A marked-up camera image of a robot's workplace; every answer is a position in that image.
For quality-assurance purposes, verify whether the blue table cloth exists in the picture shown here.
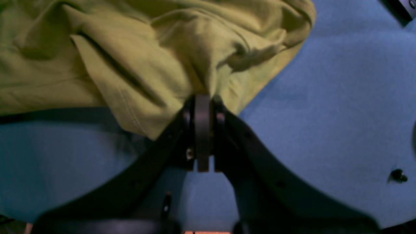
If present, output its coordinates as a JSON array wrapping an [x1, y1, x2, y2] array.
[[1, 0, 416, 228]]

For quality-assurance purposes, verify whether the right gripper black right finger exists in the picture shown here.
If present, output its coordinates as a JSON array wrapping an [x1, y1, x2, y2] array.
[[204, 96, 380, 234]]

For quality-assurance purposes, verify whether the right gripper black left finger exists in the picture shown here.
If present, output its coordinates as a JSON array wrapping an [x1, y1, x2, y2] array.
[[32, 95, 204, 234]]

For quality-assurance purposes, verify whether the grey remote control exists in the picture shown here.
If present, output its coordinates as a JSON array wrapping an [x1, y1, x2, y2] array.
[[380, 0, 416, 26]]

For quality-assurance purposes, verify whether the olive green t-shirt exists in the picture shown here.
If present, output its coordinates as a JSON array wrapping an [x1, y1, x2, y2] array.
[[0, 0, 317, 139]]

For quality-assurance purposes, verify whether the black screw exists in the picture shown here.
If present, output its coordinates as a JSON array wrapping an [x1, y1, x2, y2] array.
[[388, 168, 408, 183]]

